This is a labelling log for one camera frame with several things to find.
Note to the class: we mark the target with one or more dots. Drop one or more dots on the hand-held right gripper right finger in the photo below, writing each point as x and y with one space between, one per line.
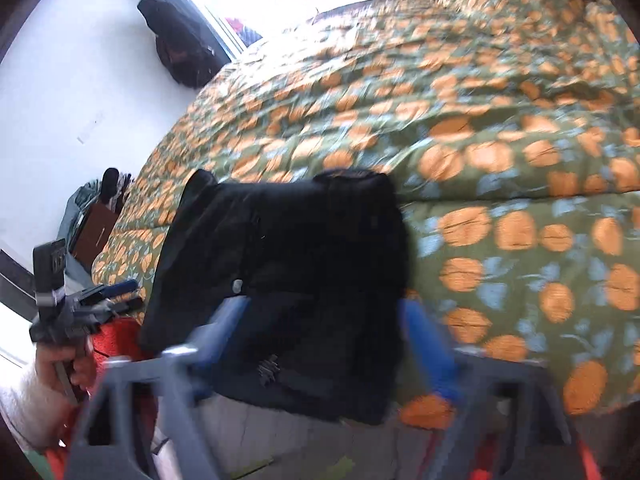
425 345

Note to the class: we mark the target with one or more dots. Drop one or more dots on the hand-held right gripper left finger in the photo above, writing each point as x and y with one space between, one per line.
220 330

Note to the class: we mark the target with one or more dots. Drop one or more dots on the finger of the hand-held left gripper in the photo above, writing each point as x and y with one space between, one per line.
112 289
125 307

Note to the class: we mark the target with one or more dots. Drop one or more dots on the black pants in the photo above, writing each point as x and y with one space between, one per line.
300 260

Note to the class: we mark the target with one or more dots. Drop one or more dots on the person's left forearm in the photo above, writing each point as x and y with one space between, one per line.
25 405

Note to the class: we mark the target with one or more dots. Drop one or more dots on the person's left hand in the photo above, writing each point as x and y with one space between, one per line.
50 370

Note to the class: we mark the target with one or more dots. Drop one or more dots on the red fleece garment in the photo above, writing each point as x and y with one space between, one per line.
120 340

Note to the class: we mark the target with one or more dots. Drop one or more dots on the clothes pile on brown stand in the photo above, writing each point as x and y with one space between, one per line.
75 210

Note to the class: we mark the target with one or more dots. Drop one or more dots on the black rounded item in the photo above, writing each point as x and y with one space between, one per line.
110 185

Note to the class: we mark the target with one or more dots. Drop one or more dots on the green cloth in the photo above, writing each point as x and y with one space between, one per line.
42 465

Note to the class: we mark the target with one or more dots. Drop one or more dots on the dark hanging clothes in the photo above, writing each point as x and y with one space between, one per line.
180 45

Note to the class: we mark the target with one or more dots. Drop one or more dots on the orange floral green quilt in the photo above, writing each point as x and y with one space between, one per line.
450 85

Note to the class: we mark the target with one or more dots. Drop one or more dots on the red and dark clothes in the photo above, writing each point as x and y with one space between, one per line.
242 30

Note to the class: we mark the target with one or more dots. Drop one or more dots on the blue curtain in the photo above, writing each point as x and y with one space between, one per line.
210 15

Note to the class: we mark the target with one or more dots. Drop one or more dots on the white wall socket strip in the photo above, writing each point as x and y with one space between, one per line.
91 126

